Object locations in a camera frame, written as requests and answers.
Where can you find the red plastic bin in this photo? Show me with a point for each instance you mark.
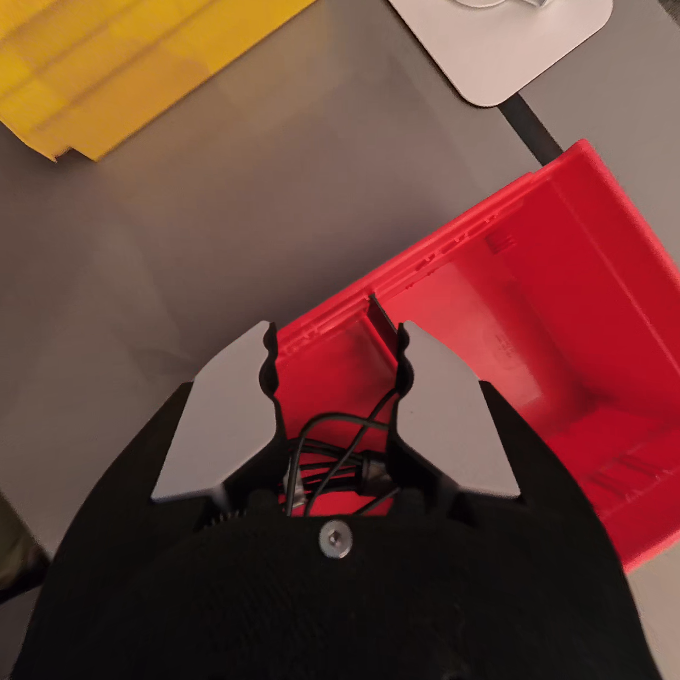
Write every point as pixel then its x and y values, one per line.
pixel 558 345

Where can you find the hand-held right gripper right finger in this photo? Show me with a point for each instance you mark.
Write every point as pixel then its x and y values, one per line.
pixel 451 425

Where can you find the black red-bin divider plate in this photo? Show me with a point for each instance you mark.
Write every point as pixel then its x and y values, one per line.
pixel 382 318

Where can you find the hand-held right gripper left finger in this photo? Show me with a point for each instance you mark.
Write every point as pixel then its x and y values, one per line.
pixel 223 419

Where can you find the yellow plastic bin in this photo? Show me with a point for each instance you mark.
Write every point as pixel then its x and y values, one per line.
pixel 106 63

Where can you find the white divider foot plate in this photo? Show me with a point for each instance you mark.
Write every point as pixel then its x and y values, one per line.
pixel 504 48

